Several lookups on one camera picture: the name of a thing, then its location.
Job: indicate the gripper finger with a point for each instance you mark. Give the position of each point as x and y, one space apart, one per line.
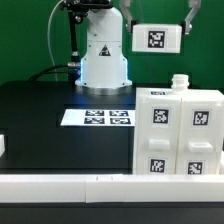
130 21
186 25

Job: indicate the white cabinet top block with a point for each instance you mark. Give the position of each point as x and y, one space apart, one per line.
156 38

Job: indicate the white cabinet body box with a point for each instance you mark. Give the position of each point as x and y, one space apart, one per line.
178 130

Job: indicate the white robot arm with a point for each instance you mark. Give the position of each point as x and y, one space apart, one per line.
104 69

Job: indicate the white base sheet with tags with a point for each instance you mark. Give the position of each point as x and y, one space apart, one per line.
94 117

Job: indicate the white right fence block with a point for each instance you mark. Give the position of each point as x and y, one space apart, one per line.
221 170

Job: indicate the white fence block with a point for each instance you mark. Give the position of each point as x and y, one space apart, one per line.
2 144
221 170

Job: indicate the white left fence block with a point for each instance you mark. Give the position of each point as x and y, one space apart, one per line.
2 144

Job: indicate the white front fence bar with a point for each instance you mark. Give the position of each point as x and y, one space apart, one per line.
48 188

